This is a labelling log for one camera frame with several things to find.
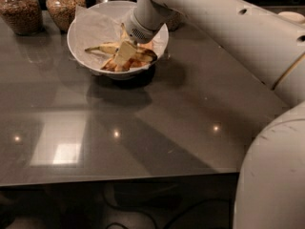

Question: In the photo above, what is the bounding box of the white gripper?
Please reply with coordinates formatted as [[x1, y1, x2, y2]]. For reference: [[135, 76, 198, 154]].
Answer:
[[113, 8, 159, 66]]

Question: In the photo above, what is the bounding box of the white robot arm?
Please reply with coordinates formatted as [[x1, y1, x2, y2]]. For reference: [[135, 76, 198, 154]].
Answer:
[[125, 0, 305, 229]]

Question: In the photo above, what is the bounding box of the right orange banana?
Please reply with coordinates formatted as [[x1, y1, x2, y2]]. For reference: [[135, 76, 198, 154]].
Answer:
[[131, 42, 156, 68]]

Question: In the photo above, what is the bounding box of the left lower banana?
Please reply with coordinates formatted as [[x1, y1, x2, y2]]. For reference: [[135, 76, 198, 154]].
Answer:
[[101, 24, 131, 73]]

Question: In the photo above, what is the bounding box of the white bowl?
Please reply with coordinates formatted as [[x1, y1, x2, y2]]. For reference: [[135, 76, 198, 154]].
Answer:
[[67, 0, 170, 81]]

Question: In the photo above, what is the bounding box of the grain jar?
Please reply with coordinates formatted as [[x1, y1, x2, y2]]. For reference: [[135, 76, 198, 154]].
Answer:
[[0, 0, 43, 35], [46, 0, 86, 32], [166, 12, 183, 31]]

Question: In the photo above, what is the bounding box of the far left grain jar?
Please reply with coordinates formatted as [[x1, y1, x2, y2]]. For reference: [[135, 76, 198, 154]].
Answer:
[[0, 0, 43, 35]]

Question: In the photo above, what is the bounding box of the stack of white paper bowls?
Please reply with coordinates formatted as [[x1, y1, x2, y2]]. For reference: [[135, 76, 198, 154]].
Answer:
[[278, 11, 305, 25]]

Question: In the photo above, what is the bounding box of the black cable under table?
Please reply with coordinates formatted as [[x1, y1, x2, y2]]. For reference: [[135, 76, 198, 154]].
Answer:
[[101, 181, 236, 229]]

